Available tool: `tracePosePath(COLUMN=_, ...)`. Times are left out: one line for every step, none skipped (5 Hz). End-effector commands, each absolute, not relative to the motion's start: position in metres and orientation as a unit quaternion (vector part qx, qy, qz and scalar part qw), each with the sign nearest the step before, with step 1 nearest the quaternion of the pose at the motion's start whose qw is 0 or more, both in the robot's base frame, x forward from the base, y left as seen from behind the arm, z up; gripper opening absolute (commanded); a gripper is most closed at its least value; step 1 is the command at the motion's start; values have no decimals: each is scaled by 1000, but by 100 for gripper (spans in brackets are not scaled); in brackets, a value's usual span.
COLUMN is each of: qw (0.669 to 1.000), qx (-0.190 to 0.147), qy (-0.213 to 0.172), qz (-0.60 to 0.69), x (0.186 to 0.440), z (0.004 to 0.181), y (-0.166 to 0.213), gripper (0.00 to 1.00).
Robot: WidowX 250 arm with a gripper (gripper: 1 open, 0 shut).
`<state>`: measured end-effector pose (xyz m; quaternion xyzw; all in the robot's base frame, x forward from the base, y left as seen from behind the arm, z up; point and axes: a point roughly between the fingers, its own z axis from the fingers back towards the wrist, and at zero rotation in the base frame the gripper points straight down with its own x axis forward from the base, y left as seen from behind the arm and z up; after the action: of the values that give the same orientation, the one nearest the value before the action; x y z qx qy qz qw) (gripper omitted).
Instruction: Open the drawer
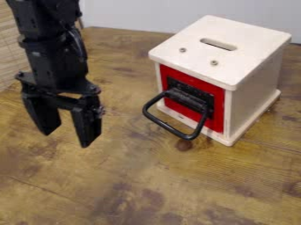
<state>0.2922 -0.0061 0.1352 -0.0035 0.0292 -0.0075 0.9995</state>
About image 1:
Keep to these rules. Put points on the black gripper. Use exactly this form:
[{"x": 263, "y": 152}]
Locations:
[{"x": 56, "y": 84}]

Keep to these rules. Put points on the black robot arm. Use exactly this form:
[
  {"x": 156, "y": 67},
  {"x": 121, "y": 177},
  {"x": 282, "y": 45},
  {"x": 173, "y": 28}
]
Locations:
[{"x": 44, "y": 18}]

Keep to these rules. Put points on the red drawer front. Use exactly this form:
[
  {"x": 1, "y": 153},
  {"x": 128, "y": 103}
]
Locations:
[{"x": 200, "y": 89}]

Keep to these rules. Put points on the white wooden box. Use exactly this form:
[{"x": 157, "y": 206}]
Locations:
[{"x": 234, "y": 55}]

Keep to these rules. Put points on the black metal drawer handle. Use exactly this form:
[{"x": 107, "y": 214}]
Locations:
[{"x": 176, "y": 114}]

